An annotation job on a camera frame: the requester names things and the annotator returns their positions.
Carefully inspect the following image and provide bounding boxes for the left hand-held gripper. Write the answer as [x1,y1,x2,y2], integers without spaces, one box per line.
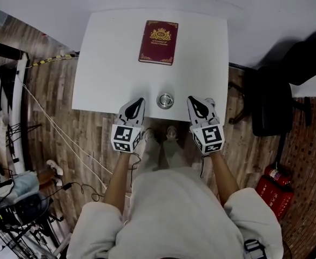
[111,97,147,154]

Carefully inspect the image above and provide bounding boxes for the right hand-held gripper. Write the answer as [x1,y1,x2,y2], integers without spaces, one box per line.
[187,96,225,154]

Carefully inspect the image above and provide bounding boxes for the silver cup lid with ring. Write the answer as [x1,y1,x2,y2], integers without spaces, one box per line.
[159,93,173,107]

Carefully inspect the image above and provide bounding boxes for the person's left forearm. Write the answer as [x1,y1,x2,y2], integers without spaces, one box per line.
[103,152,133,213]

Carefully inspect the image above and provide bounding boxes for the person's right forearm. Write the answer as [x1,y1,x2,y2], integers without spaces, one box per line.
[208,152,241,208]

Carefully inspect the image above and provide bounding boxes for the person's left shoe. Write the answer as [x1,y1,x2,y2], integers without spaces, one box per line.
[142,127,157,143]

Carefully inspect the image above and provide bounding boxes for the person's shoe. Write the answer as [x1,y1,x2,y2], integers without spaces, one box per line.
[165,125,178,142]
[142,127,157,143]

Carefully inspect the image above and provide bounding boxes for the person's right shoe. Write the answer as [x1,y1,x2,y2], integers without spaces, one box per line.
[165,125,178,142]

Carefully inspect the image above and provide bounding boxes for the person's beige trousers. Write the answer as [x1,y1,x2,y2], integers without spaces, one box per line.
[139,136,194,173]

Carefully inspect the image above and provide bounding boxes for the black office chair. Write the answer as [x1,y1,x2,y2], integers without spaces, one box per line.
[228,30,316,138]

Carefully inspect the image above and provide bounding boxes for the dark red hardcover book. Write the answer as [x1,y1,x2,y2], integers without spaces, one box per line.
[138,19,179,66]

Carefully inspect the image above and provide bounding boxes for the red fire extinguisher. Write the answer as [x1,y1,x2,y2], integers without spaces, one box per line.
[264,162,294,186]

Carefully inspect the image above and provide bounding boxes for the person's white sweatshirt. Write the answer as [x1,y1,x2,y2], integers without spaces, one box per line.
[65,167,285,259]

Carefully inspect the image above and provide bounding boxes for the red fire extinguisher box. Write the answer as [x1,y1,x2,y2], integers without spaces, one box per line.
[255,176,295,221]

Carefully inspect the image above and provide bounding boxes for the blue grey cloth bag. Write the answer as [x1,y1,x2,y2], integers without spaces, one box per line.
[10,171,41,199]

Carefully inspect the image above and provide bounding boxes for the black bag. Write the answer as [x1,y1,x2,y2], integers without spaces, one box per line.
[13,192,52,228]

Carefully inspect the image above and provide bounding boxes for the black tripod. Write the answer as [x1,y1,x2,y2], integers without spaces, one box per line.
[0,217,65,259]

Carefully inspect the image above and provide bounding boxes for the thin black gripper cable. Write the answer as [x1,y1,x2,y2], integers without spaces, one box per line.
[199,154,212,178]
[124,152,143,199]

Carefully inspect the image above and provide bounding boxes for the white cord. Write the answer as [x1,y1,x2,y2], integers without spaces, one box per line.
[22,85,109,192]
[22,83,110,176]

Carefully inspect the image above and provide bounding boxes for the yellow black striped cable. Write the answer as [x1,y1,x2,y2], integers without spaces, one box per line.
[30,52,79,69]

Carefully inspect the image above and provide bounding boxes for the black power adapter with cable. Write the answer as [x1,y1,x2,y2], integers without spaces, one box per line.
[40,181,106,202]

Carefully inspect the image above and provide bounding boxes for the white curved frame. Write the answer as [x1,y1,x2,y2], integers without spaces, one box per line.
[11,52,31,174]

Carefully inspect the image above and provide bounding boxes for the black strap buckle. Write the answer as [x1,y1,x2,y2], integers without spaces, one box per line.
[243,238,267,259]

